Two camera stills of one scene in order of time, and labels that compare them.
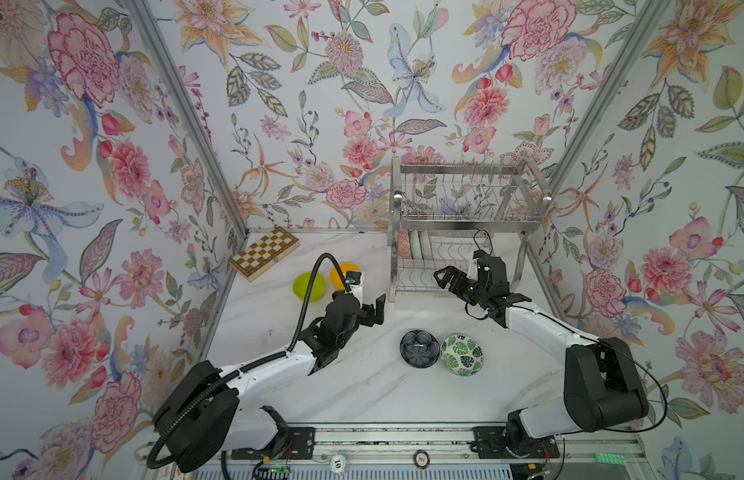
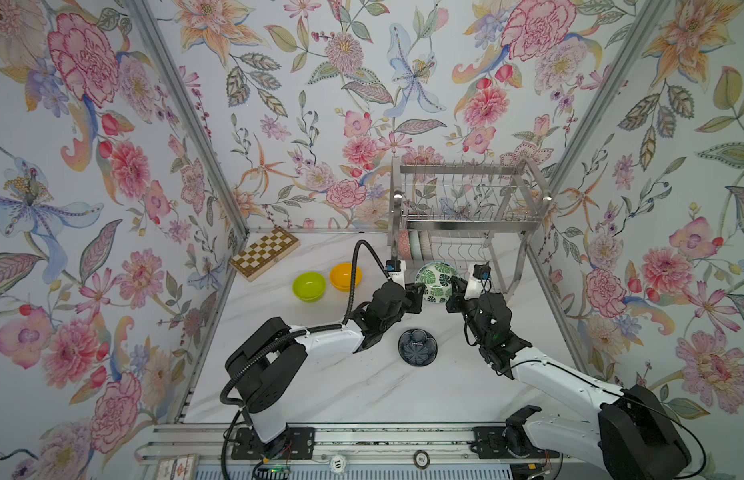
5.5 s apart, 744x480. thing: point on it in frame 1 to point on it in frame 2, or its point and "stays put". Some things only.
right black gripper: [463, 282] to [463, 303]
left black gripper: [360, 310] to [409, 297]
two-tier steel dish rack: [439, 210] stays put
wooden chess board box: [258, 258] stays put
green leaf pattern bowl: [462, 354] to [436, 276]
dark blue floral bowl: [419, 349] stays put
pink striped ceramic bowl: [426, 245] stays put
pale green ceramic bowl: [415, 245] stays put
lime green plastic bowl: [300, 286] stays put
